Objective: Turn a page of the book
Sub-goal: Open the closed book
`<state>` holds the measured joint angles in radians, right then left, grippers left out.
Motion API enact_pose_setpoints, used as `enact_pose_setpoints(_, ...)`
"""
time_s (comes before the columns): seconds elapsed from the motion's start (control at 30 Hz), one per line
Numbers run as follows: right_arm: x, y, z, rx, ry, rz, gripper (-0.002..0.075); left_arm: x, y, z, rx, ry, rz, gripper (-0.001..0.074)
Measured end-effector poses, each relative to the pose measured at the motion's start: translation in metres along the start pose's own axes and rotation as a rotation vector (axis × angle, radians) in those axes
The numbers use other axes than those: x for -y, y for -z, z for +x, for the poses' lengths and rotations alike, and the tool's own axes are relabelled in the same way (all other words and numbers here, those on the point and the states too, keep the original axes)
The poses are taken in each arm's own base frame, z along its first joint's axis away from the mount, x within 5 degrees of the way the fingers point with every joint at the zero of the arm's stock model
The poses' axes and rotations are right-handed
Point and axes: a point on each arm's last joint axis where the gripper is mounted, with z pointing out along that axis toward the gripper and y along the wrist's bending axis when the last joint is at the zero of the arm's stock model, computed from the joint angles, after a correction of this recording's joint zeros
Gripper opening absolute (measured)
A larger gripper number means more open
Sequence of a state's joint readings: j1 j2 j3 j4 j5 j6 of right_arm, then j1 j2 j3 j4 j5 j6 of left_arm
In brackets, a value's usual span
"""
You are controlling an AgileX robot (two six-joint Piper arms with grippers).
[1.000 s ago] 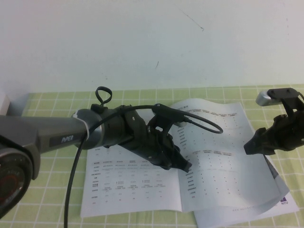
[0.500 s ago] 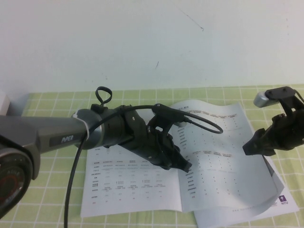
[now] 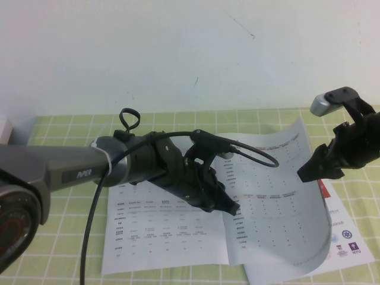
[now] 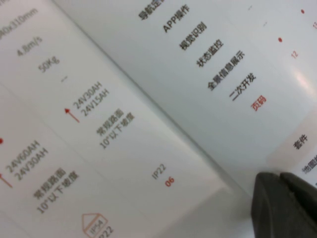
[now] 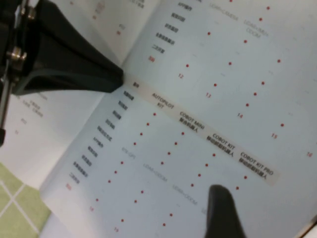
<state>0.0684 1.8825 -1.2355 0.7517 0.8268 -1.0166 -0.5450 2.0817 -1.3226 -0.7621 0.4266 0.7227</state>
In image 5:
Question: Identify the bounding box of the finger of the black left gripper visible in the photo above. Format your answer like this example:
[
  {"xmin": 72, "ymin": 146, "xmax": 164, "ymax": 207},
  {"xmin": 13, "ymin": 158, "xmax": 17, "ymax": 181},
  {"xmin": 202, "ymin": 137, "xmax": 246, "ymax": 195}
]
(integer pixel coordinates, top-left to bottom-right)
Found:
[{"xmin": 14, "ymin": 70, "xmax": 123, "ymax": 96}]

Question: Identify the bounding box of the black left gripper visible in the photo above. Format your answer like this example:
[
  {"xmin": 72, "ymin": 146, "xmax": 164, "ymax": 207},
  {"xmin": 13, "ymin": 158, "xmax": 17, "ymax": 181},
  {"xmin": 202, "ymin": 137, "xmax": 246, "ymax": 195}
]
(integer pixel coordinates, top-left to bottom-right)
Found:
[{"xmin": 0, "ymin": 0, "xmax": 124, "ymax": 149}]

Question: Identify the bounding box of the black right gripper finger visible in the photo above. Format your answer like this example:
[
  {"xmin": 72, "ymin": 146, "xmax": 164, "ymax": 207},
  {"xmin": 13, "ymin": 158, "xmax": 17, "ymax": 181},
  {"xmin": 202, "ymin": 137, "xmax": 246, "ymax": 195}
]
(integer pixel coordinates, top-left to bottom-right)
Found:
[{"xmin": 203, "ymin": 184, "xmax": 248, "ymax": 238}]

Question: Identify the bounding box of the white printed booklet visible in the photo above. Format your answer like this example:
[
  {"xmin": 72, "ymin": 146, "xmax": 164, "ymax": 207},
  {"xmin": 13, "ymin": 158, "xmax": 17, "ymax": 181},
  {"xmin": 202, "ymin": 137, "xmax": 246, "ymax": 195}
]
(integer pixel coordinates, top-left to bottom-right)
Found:
[{"xmin": 0, "ymin": 0, "xmax": 317, "ymax": 238}]

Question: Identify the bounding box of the green white checked tablecloth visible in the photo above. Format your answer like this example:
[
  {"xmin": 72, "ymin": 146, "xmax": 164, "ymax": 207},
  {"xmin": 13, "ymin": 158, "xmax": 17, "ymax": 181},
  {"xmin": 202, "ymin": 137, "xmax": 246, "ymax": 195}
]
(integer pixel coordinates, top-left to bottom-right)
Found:
[{"xmin": 0, "ymin": 162, "xmax": 52, "ymax": 238}]

